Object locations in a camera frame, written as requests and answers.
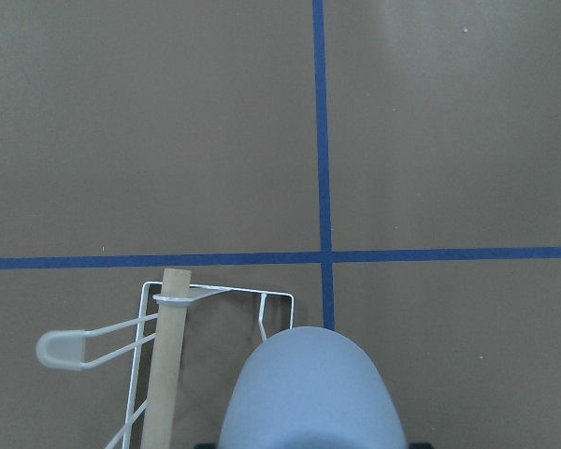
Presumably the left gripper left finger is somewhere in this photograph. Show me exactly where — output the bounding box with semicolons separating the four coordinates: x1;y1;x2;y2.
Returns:
194;442;220;449

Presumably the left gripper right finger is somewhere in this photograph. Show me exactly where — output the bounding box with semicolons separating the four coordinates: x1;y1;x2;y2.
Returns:
408;442;433;449

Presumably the light blue plastic cup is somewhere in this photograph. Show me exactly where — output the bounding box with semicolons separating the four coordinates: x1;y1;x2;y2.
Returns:
218;326;409;448

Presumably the white wire cup rack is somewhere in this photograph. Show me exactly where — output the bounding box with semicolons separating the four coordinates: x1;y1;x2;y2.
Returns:
36;268;295;448

